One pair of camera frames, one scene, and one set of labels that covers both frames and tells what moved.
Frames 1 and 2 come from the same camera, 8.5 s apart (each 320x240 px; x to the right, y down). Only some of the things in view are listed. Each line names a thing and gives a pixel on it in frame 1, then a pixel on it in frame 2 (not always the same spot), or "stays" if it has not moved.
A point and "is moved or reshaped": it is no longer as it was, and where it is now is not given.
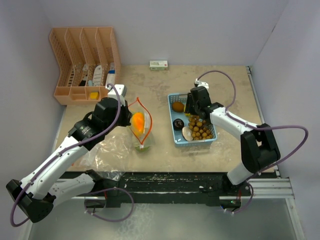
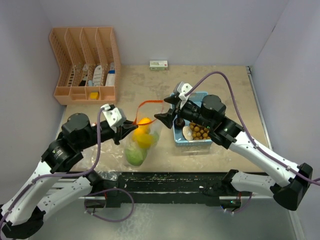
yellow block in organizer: x=94 y=95 stays
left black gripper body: x=123 y=119 to x=91 y=140
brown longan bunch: x=199 y=130 stays
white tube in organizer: x=97 y=76 stays
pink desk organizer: x=88 y=60 stays
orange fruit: x=138 y=123 to x=144 y=120
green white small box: x=158 y=65 stays
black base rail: x=125 y=190 stays
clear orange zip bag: x=141 y=121 is moved or reshaped
